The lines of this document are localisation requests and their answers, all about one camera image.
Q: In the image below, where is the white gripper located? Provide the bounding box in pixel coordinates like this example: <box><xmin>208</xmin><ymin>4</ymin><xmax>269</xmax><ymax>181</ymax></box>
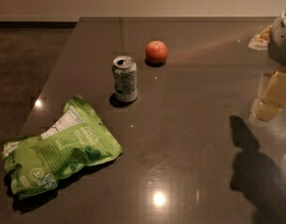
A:
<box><xmin>250</xmin><ymin>8</ymin><xmax>286</xmax><ymax>122</ymax></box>

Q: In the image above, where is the green white 7up can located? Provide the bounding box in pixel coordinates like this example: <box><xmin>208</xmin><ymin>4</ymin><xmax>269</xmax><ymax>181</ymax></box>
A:
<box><xmin>112</xmin><ymin>55</ymin><xmax>137</xmax><ymax>103</ymax></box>

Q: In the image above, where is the red apple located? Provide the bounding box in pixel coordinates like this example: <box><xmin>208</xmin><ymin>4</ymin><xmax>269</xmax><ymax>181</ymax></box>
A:
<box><xmin>145</xmin><ymin>40</ymin><xmax>168</xmax><ymax>63</ymax></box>

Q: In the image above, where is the white orange snack packet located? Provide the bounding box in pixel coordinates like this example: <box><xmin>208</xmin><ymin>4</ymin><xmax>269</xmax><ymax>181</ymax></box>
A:
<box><xmin>248</xmin><ymin>25</ymin><xmax>273</xmax><ymax>50</ymax></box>

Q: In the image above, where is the green snack bag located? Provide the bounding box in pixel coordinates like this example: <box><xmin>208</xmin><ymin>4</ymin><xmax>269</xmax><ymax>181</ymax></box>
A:
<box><xmin>2</xmin><ymin>96</ymin><xmax>122</xmax><ymax>199</ymax></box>

